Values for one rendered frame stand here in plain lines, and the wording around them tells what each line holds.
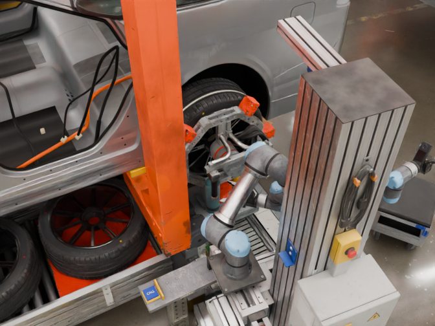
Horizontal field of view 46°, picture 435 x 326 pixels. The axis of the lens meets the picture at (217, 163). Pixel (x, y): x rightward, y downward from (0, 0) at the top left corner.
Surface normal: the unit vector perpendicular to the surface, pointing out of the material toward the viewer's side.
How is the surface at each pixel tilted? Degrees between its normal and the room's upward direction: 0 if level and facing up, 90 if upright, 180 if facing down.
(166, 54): 90
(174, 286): 0
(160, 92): 90
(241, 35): 90
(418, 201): 0
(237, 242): 7
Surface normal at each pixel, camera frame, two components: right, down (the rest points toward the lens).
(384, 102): 0.00, -0.70
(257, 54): 0.47, 0.63
